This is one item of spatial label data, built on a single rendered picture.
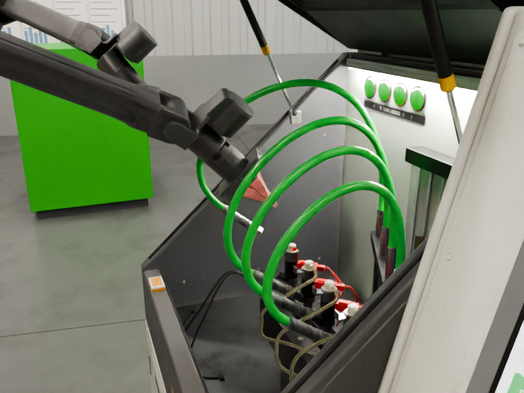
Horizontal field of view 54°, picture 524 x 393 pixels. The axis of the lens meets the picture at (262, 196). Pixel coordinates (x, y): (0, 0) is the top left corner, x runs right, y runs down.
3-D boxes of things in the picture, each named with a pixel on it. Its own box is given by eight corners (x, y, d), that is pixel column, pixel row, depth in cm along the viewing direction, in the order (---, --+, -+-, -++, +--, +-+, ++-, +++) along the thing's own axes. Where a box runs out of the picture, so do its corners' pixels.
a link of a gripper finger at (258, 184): (287, 203, 93) (249, 169, 91) (260, 229, 95) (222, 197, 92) (283, 190, 100) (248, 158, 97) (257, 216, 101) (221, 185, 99)
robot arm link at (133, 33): (107, 56, 117) (79, 37, 109) (143, 20, 115) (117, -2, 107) (129, 90, 112) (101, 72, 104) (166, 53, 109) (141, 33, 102)
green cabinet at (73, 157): (139, 178, 512) (128, 41, 469) (154, 207, 436) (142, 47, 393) (36, 189, 480) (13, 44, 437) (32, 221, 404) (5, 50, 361)
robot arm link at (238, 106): (155, 107, 91) (158, 133, 84) (198, 59, 87) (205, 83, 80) (206, 141, 98) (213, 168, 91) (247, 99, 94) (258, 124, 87)
